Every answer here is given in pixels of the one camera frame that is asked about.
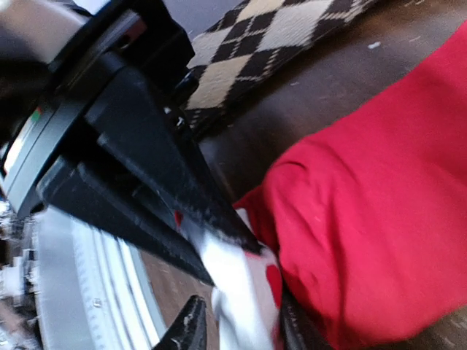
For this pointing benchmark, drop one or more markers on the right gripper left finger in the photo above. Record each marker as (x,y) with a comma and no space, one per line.
(189,329)

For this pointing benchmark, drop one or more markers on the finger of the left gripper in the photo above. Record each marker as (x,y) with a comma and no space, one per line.
(96,196)

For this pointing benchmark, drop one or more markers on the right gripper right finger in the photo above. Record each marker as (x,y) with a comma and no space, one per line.
(298,329)

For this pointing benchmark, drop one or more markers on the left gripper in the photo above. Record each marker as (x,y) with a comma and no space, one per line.
(107,88)

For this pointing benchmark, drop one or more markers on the red snowflake sock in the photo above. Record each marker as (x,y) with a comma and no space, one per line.
(363,222)

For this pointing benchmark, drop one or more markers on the brown argyle sock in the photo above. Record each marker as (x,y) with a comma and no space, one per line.
(250,43)

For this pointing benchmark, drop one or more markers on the aluminium front rail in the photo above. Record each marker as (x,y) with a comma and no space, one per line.
(67,285)

